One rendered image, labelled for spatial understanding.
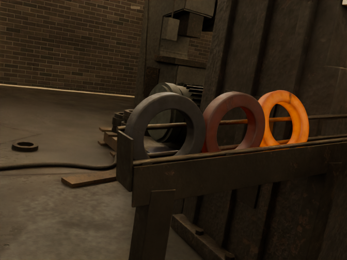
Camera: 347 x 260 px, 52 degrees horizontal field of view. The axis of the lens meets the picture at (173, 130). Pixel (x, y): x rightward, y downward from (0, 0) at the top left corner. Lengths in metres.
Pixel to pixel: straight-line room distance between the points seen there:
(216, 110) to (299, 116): 0.31
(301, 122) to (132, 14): 6.43
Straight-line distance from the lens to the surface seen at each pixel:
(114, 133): 3.08
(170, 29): 5.30
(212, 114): 0.80
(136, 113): 0.71
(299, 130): 1.04
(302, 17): 1.31
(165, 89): 2.18
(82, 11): 6.98
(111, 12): 7.15
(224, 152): 0.82
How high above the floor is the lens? 0.81
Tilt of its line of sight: 11 degrees down
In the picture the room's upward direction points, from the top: 9 degrees clockwise
